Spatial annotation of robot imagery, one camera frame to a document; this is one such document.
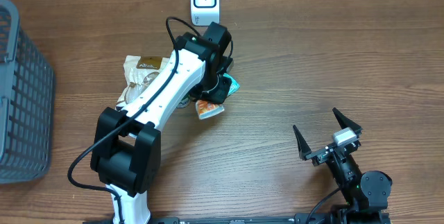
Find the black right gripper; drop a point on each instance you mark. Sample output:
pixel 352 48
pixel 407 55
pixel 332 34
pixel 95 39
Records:
pixel 319 156

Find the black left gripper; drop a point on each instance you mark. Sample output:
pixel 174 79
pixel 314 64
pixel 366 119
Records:
pixel 215 92

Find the teal tissue packet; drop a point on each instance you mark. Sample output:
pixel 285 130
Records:
pixel 234 87

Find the orange white snack packet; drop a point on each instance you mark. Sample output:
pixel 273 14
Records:
pixel 206 109

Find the green lid seasoning jar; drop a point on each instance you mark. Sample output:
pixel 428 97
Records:
pixel 184 102

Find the beige brown snack pouch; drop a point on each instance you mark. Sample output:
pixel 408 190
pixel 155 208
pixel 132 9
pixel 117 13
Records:
pixel 139 72

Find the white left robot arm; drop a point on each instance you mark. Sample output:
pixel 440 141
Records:
pixel 127 142

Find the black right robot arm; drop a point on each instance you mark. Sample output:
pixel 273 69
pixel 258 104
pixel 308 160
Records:
pixel 366 194

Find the white barcode scanner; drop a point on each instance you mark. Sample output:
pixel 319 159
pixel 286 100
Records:
pixel 204 12

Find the dark grey mesh basket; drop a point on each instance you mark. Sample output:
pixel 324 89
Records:
pixel 27 103

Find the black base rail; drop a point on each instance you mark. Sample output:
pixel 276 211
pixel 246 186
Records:
pixel 225 220

